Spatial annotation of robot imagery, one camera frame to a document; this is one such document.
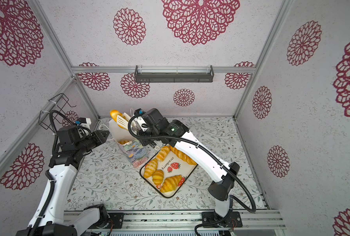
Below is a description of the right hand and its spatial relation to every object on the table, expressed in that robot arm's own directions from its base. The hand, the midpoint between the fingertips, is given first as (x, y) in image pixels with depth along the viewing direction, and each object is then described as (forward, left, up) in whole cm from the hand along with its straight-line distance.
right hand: (138, 132), depth 67 cm
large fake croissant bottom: (-12, -14, -30) cm, 35 cm away
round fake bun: (+3, +11, -11) cm, 16 cm away
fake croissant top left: (+8, -8, -30) cm, 32 cm away
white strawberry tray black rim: (-3, -11, -34) cm, 36 cm away
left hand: (+3, +18, -6) cm, 19 cm away
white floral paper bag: (+1, +5, -23) cm, 23 cm away
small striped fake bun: (-8, -6, -31) cm, 33 cm away
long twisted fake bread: (+6, -21, -32) cm, 39 cm away
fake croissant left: (-3, -1, -30) cm, 30 cm away
